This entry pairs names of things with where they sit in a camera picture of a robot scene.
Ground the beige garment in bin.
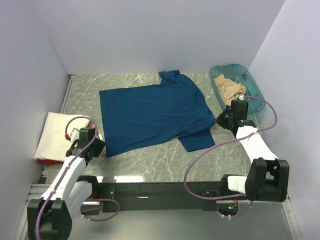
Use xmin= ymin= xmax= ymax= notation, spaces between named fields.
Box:
xmin=213 ymin=74 xmax=247 ymax=106

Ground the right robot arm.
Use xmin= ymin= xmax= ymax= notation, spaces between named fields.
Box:
xmin=215 ymin=99 xmax=290 ymax=202

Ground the red folded t-shirt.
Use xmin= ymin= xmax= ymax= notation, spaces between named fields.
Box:
xmin=37 ymin=159 xmax=64 ymax=166

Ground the teal plastic bin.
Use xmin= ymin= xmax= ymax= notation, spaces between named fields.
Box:
xmin=209 ymin=63 xmax=265 ymax=115

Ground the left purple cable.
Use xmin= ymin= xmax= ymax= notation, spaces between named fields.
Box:
xmin=36 ymin=114 xmax=122 ymax=240

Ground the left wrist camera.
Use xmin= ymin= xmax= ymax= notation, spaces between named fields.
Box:
xmin=65 ymin=128 xmax=80 ymax=143

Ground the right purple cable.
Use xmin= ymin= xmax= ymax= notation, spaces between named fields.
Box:
xmin=183 ymin=95 xmax=279 ymax=220

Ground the pink folded t-shirt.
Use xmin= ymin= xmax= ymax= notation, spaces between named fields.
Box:
xmin=87 ymin=120 xmax=97 ymax=129

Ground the blue t-shirt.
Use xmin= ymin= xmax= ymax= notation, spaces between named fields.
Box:
xmin=99 ymin=70 xmax=215 ymax=157

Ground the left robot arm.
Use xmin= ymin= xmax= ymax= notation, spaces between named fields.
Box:
xmin=27 ymin=127 xmax=105 ymax=240

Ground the purple cable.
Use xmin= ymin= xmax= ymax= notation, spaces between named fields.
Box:
xmin=183 ymin=95 xmax=279 ymax=220
xmin=36 ymin=114 xmax=122 ymax=240

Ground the white folded t-shirt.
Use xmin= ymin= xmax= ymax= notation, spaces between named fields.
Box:
xmin=33 ymin=112 xmax=90 ymax=162

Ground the black base beam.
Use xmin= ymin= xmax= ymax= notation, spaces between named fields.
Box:
xmin=90 ymin=181 xmax=238 ymax=213

